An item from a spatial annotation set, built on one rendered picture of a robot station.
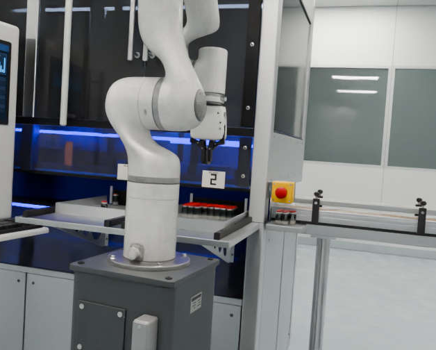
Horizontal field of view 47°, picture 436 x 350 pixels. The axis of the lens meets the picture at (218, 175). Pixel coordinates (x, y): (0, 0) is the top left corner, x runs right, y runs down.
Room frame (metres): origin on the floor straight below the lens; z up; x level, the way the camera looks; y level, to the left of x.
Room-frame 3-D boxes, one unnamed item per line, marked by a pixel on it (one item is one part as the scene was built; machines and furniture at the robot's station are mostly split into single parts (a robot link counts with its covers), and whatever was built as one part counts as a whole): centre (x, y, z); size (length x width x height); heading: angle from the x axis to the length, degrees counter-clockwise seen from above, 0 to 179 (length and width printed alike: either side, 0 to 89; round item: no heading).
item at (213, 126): (1.47, 0.04, 1.21); 0.10 x 0.08 x 0.11; 73
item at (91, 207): (1.80, 0.37, 0.90); 0.34 x 0.26 x 0.04; 164
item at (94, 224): (1.68, 0.22, 0.87); 0.70 x 0.48 x 0.02; 74
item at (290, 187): (1.74, -0.23, 0.99); 0.08 x 0.07 x 0.07; 164
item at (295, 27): (2.21, -0.30, 1.50); 0.85 x 0.01 x 0.59; 164
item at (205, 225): (1.67, 0.05, 0.90); 0.34 x 0.26 x 0.04; 164
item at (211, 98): (1.46, 0.03, 1.27); 0.09 x 0.08 x 0.03; 73
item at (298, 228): (1.78, -0.26, 0.87); 0.14 x 0.13 x 0.02; 164
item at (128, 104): (1.16, 0.18, 1.16); 0.19 x 0.12 x 0.24; 71
